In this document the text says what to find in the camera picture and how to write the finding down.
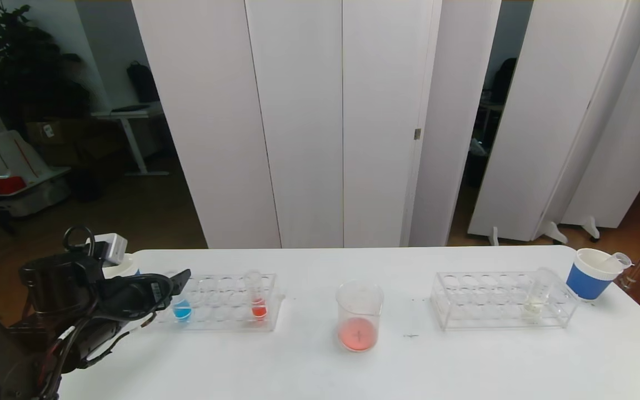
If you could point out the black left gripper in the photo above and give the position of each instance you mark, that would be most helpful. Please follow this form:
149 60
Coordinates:
157 290

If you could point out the test tube with blue liquid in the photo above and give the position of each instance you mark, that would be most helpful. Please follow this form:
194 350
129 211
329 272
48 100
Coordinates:
182 312

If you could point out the test tube with red liquid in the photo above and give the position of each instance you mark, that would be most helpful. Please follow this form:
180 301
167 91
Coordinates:
619 260
259 308

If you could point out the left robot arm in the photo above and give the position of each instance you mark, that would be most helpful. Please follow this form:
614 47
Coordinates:
59 283

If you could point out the clear acrylic test tube rack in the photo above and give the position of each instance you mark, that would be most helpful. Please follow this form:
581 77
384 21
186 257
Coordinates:
486 311
225 311

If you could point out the clear glass beaker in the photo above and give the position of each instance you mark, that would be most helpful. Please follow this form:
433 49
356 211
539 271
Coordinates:
359 333

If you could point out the test tube with yellowish liquid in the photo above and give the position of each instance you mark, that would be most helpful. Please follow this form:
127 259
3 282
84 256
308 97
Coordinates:
536 300

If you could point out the blue and white paper cup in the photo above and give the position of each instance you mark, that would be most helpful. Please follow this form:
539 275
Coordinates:
586 283
123 265

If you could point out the white standing desk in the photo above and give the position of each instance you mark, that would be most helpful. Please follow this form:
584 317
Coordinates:
128 114

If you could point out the white wheeled machine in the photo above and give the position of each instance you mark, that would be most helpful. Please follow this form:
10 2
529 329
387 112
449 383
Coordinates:
25 161

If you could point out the brown cardboard box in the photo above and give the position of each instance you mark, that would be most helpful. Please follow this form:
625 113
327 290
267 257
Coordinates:
48 133

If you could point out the black backpack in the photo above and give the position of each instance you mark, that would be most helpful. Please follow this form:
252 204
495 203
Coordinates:
142 83

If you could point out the dark green potted plant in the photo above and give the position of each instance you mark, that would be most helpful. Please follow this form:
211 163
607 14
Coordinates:
25 66

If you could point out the white partition panel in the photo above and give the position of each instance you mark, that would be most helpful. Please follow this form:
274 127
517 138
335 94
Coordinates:
531 111
620 139
453 111

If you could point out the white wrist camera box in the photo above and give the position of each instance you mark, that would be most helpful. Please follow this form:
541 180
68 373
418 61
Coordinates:
113 247

